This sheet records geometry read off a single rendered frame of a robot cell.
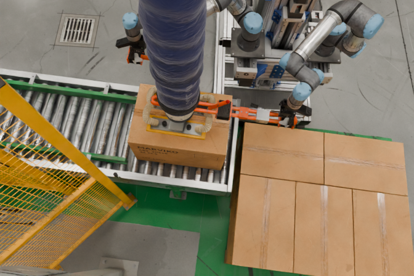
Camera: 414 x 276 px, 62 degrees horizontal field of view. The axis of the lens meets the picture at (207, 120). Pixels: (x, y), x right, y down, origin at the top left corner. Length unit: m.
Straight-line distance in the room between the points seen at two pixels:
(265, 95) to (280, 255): 1.36
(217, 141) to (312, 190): 0.83
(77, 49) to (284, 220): 2.49
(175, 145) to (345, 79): 2.10
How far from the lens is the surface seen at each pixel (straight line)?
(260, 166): 2.50
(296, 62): 1.71
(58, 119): 2.73
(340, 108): 3.49
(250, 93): 3.06
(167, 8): 1.06
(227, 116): 1.85
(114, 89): 2.66
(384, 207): 2.74
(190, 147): 2.06
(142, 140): 2.10
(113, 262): 2.97
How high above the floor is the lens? 2.92
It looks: 68 degrees down
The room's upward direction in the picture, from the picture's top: 7 degrees clockwise
